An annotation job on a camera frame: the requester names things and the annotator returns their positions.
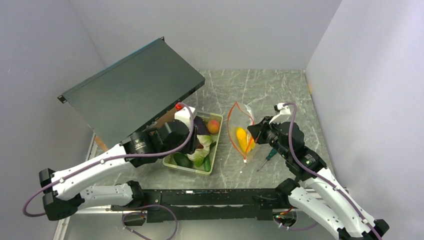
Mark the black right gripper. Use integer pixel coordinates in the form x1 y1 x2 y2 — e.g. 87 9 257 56
247 116 291 160

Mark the yellow corn cob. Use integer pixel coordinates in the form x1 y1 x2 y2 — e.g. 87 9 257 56
235 127 248 153

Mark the clear zip bag orange zipper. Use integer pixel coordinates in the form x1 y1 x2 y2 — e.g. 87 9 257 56
227 102 259 164

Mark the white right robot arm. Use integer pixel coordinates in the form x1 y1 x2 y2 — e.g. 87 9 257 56
247 116 390 240

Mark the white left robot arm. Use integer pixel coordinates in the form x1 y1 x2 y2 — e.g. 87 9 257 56
38 118 200 221

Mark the dark green avocado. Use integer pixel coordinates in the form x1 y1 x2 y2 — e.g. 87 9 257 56
173 152 193 168

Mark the light green plastic tray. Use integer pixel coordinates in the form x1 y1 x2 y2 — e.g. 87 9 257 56
162 111 223 176

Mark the dark purple eggplant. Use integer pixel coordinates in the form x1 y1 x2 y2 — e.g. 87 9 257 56
193 116 211 136

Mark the white cauliflower with leaves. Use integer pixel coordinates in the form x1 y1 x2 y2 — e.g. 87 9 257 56
188 135 214 167

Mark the orange red peach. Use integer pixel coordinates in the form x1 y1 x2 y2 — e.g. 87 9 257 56
207 119 221 134

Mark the green cucumber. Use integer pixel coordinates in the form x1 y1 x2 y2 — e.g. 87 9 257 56
203 141 217 173

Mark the dark grey rack server chassis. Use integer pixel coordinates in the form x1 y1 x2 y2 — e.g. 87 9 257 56
58 38 205 148

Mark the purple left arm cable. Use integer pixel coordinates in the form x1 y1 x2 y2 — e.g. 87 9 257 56
22 102 196 240

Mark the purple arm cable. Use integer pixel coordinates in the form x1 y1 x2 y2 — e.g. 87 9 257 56
273 101 382 240
22 102 196 240

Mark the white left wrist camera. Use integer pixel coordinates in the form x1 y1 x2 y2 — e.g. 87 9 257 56
174 103 197 129

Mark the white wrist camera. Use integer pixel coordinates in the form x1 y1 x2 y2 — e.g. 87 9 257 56
269 102 291 124
174 103 197 129

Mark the green handled screwdriver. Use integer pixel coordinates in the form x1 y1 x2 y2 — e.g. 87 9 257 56
257 148 278 172

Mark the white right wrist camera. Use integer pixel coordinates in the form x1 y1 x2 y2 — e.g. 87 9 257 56
269 102 291 124

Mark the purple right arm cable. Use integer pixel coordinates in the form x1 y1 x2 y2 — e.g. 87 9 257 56
273 101 382 240

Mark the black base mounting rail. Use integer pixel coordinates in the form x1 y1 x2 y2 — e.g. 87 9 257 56
111 178 300 223

